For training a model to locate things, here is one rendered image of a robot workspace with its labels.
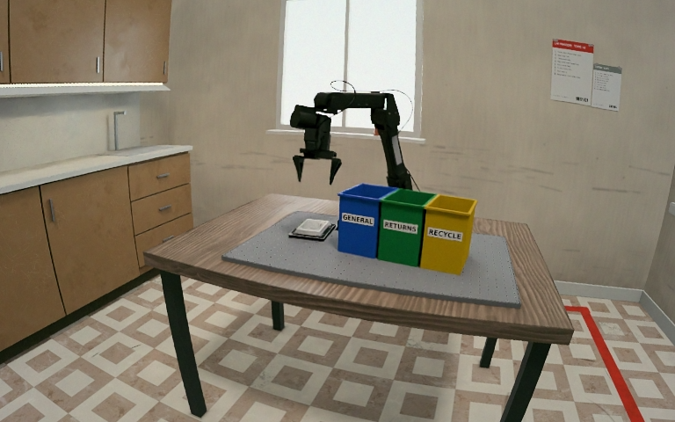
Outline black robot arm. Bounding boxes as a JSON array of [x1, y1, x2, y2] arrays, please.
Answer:
[[289, 91, 413, 191]]

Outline yellow open bin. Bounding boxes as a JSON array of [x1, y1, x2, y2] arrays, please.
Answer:
[[420, 194, 477, 275]]

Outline black rectangular frame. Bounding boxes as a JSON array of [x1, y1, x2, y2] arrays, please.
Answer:
[[288, 223, 336, 242]]

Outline white well plate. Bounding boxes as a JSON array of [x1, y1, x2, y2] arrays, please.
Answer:
[[295, 219, 330, 236]]

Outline green bin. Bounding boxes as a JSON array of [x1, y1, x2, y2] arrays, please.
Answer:
[[378, 188, 437, 267]]

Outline blue bin labelled general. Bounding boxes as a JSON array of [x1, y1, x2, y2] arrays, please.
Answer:
[[337, 184, 399, 258]]

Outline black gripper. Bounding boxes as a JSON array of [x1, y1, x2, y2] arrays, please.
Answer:
[[293, 149, 342, 186]]

